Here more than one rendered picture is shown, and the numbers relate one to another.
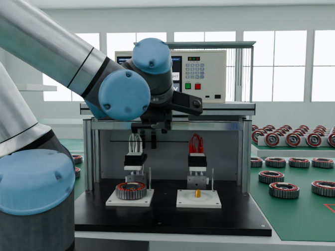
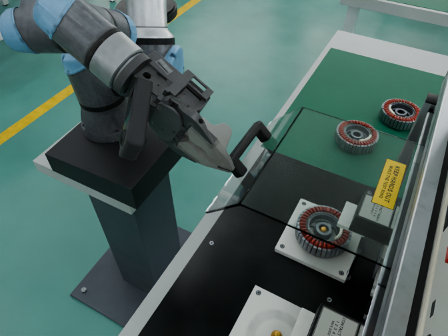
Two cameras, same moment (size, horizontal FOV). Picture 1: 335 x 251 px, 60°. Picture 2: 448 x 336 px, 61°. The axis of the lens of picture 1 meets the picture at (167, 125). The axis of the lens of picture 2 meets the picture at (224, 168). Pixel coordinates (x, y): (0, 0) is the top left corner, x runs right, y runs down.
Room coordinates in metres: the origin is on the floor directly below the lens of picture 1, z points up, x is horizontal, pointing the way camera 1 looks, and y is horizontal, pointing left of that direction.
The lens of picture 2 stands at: (1.03, -0.36, 1.47)
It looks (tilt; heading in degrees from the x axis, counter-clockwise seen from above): 47 degrees down; 115
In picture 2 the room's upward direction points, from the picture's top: straight up
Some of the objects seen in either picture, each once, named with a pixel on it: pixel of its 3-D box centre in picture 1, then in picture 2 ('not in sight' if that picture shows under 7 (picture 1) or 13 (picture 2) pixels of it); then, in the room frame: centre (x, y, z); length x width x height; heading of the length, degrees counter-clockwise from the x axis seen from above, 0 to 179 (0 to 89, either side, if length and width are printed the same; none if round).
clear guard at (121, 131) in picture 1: (154, 126); (338, 187); (1.03, 0.05, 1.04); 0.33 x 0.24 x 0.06; 177
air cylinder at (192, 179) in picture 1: (196, 180); not in sight; (1.16, -0.12, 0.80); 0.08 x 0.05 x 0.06; 87
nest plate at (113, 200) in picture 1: (131, 196); (321, 237); (1.03, 0.13, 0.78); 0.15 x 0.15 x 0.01; 87
